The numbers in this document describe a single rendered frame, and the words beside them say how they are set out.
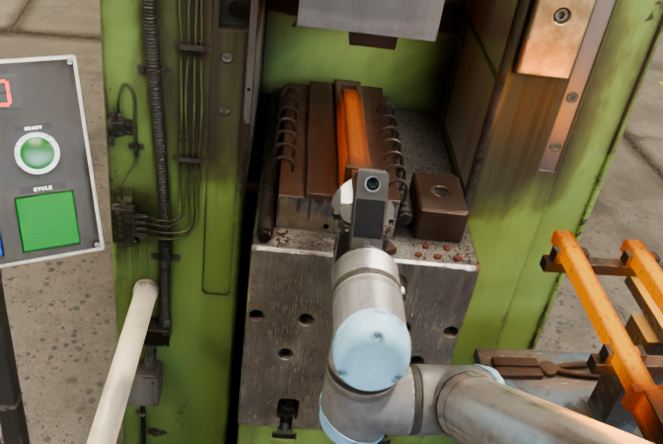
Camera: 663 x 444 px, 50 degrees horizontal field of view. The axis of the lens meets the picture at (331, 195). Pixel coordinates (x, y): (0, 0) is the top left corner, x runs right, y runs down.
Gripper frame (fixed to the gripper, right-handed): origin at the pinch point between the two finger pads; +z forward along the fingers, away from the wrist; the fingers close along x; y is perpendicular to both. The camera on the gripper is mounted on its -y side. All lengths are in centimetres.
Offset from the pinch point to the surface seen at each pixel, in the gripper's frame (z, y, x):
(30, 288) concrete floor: 81, 102, -87
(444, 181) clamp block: 12.1, 5.8, 16.6
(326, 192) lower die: 3.2, 5.0, -4.7
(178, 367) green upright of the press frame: 18, 64, -31
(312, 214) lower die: 2.8, 9.3, -6.5
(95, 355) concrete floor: 56, 103, -60
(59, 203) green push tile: -11.9, 1.4, -42.6
